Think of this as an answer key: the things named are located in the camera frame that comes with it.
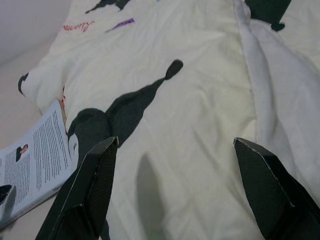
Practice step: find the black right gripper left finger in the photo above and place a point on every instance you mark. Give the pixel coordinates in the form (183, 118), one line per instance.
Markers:
(87, 190)

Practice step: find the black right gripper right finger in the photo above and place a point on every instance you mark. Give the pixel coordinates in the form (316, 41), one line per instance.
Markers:
(272, 195)

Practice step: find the white paperback book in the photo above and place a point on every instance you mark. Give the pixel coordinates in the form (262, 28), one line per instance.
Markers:
(37, 150)

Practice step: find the small black silver object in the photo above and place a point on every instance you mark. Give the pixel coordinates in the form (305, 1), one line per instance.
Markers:
(5, 192)

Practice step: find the beige bed mattress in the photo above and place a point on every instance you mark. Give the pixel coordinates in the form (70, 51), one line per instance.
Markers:
(12, 105)

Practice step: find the white comforter with black print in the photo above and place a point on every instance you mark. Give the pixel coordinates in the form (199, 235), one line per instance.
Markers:
(187, 100)

